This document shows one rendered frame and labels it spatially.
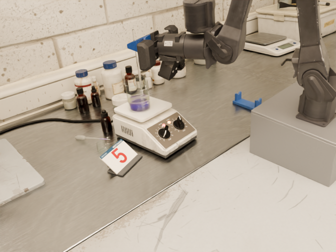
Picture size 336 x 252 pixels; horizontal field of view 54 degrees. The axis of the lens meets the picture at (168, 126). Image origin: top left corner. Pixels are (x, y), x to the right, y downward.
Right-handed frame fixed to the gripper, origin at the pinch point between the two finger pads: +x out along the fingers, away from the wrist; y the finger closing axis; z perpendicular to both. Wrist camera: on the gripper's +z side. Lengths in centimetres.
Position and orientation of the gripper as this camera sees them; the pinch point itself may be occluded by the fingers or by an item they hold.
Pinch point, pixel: (140, 45)
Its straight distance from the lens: 82.9
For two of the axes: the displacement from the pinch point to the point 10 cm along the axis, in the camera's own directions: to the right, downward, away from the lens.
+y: 3.8, -4.7, 8.0
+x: -9.2, -1.1, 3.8
